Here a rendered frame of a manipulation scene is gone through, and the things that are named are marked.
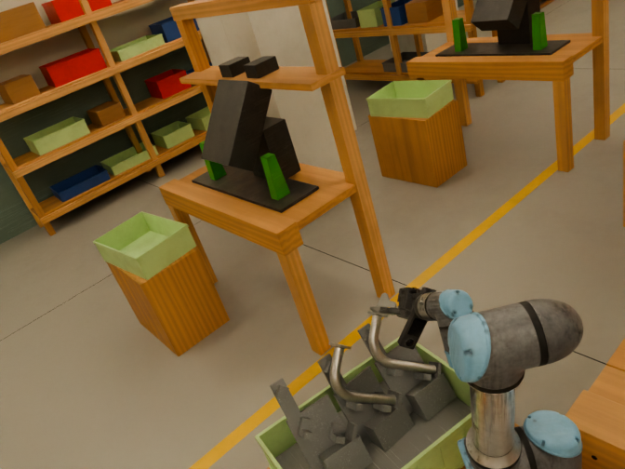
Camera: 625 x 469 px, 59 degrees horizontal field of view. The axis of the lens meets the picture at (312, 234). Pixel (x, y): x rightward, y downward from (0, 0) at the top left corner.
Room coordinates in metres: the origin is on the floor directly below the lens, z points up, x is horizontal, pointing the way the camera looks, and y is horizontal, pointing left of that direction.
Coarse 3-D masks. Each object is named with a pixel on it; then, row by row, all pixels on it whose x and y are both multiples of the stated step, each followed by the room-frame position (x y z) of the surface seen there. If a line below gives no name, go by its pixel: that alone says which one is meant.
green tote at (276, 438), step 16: (352, 368) 1.40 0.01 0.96; (448, 368) 1.27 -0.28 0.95; (464, 384) 1.22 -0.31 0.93; (336, 400) 1.35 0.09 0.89; (464, 400) 1.23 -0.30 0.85; (272, 432) 1.26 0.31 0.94; (288, 432) 1.28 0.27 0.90; (448, 432) 1.05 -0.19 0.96; (464, 432) 1.06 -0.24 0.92; (272, 448) 1.25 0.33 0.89; (432, 448) 1.01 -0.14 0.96; (448, 448) 1.04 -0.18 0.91; (272, 464) 1.20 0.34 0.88; (416, 464) 0.99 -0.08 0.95; (432, 464) 1.01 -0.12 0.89; (448, 464) 1.03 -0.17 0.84; (464, 464) 1.05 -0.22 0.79
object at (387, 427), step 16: (368, 368) 1.30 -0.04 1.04; (352, 384) 1.26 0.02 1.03; (368, 384) 1.27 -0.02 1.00; (352, 416) 1.21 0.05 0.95; (368, 416) 1.22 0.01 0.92; (384, 416) 1.20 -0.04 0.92; (400, 416) 1.20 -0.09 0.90; (368, 432) 1.19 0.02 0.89; (384, 432) 1.16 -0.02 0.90; (400, 432) 1.18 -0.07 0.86; (384, 448) 1.14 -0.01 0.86
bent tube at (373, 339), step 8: (368, 312) 1.39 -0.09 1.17; (376, 320) 1.36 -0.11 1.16; (376, 328) 1.35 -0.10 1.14; (368, 336) 1.35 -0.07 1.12; (376, 336) 1.33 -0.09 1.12; (376, 344) 1.32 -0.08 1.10; (376, 352) 1.30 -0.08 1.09; (384, 360) 1.29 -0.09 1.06; (392, 360) 1.30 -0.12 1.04; (400, 360) 1.30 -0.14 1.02; (392, 368) 1.29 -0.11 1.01; (400, 368) 1.29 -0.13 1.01; (408, 368) 1.29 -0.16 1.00; (416, 368) 1.29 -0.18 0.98; (424, 368) 1.29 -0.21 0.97; (432, 368) 1.29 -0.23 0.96
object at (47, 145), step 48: (96, 0) 6.88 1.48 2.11; (144, 0) 7.05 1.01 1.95; (192, 0) 7.88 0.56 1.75; (0, 48) 6.18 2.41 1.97; (96, 48) 6.81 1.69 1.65; (144, 48) 7.03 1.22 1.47; (48, 96) 6.29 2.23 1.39; (192, 96) 7.11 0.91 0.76; (0, 144) 5.97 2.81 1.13; (48, 144) 6.25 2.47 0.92; (144, 144) 6.77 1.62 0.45; (192, 144) 6.98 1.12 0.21; (96, 192) 6.27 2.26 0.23
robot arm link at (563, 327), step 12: (528, 300) 0.76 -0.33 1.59; (540, 300) 0.75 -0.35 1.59; (552, 300) 0.75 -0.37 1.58; (540, 312) 0.71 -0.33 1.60; (552, 312) 0.71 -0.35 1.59; (564, 312) 0.71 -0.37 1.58; (576, 312) 0.74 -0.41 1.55; (552, 324) 0.69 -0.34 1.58; (564, 324) 0.69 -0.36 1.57; (576, 324) 0.70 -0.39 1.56; (552, 336) 0.68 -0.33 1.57; (564, 336) 0.68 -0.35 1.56; (576, 336) 0.69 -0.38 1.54; (552, 348) 0.67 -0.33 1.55; (564, 348) 0.67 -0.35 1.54; (552, 360) 0.68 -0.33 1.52
